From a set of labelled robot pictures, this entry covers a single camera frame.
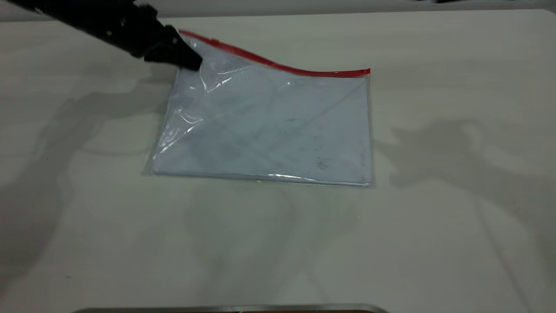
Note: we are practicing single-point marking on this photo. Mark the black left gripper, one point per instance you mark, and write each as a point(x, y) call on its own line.
point(145, 30)

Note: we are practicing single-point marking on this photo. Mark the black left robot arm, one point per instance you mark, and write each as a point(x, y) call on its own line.
point(65, 15)

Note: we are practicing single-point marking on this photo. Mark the clear zip bag red strip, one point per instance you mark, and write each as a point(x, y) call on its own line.
point(269, 130)

